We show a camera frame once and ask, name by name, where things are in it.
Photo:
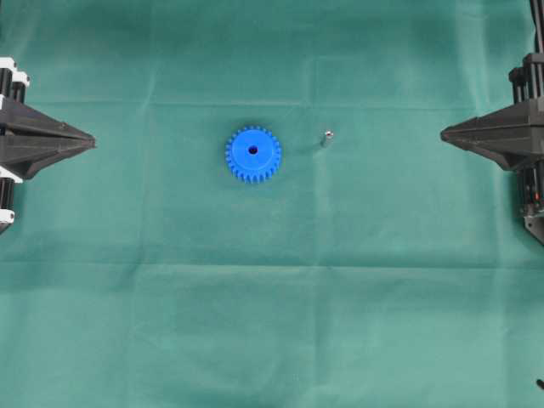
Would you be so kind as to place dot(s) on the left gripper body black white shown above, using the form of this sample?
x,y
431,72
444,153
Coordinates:
x,y
13,86

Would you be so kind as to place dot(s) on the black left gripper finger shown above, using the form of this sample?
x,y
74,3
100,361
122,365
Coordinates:
x,y
22,119
26,162

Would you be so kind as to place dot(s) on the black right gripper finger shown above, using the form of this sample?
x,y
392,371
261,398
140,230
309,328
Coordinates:
x,y
508,154
525,114

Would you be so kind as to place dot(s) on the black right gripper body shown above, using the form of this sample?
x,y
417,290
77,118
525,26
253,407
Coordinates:
x,y
527,83

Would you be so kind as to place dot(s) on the small silver metal shaft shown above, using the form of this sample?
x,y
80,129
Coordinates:
x,y
327,138

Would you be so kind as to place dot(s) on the blue plastic gear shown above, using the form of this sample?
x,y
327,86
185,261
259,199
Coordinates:
x,y
253,154

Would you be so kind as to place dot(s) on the green cloth mat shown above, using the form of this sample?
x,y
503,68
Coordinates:
x,y
389,269

